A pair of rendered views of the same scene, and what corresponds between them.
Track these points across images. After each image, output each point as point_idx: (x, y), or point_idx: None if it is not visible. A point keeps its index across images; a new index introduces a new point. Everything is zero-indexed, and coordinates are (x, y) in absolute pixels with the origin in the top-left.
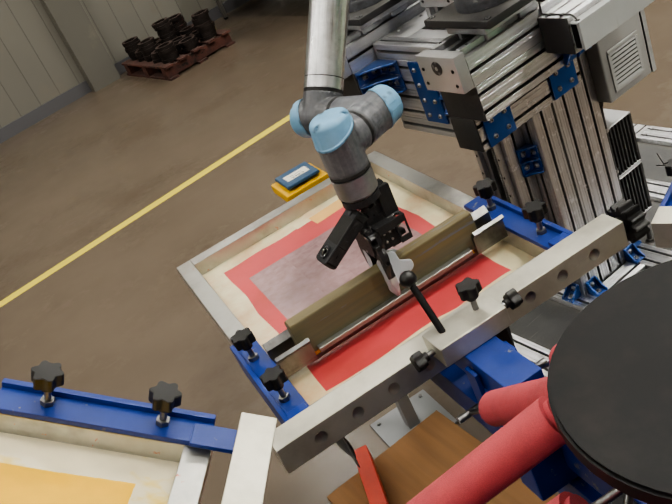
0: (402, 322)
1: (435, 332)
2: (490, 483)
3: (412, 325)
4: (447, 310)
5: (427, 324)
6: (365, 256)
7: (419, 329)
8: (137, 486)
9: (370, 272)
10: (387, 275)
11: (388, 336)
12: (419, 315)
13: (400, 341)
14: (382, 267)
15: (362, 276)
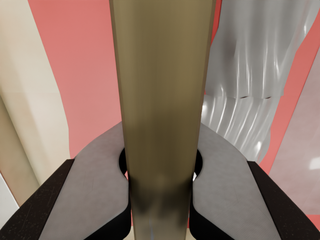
0: (109, 76)
1: None
2: None
3: (82, 85)
4: (75, 145)
5: (62, 105)
6: (258, 197)
7: (58, 87)
8: None
9: (145, 146)
10: (53, 175)
11: (86, 26)
12: (102, 109)
13: (46, 36)
14: (57, 206)
15: (152, 107)
